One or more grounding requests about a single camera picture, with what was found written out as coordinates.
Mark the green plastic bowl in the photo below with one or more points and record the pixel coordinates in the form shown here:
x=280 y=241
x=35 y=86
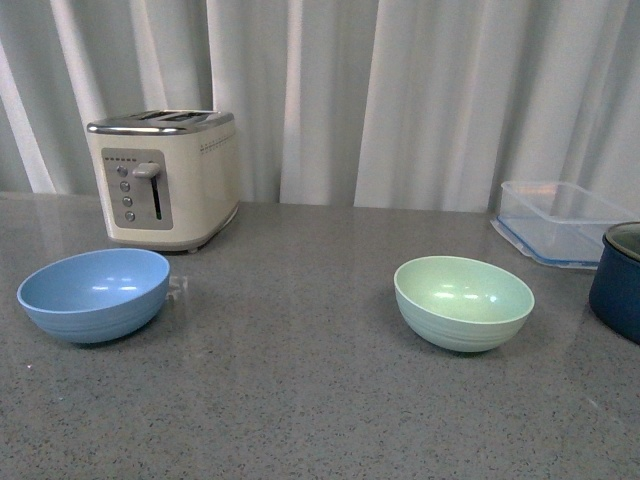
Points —
x=461 y=304

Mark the blue plastic bowl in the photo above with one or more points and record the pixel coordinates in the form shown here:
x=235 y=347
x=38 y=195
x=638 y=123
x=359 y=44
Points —
x=96 y=296

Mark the white pleated curtain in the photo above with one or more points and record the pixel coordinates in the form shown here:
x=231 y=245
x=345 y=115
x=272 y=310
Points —
x=413 y=104

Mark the cream two-slot toaster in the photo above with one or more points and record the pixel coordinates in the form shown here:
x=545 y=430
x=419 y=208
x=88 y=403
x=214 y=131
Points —
x=168 y=180

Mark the dark blue saucepan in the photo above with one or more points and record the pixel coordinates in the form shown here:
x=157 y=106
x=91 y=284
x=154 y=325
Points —
x=614 y=294

